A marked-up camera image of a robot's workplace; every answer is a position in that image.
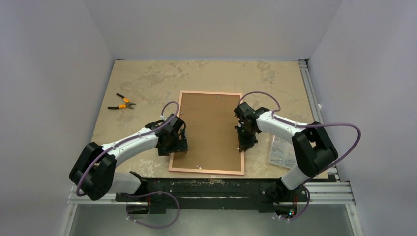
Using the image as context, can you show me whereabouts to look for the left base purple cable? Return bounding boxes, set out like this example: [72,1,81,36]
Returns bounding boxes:
[122,190,181,229]

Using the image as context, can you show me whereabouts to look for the brown backing board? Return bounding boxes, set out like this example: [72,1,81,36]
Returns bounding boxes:
[172,93,243,173]

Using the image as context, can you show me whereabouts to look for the clear plastic screw box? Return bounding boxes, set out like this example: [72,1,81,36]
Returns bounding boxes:
[269,136,297,169]

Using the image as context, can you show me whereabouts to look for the pink picture frame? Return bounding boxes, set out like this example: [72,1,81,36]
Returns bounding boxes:
[168,90,245,176]

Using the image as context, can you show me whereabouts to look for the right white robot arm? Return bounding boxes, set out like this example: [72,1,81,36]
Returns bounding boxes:
[234,102,338,200]

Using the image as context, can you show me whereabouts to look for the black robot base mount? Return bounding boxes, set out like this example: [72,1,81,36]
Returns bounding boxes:
[116,177,310,218]

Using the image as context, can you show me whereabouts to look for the orange handled pliers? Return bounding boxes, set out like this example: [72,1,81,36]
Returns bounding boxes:
[107,93,137,111]

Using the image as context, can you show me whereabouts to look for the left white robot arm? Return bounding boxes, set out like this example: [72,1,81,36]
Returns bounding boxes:
[69,114,188,201]

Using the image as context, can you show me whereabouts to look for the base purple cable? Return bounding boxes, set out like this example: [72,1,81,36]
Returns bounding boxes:
[275,187,312,222]
[122,190,181,229]

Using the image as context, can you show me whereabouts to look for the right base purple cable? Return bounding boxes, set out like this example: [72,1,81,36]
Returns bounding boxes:
[275,187,312,222]

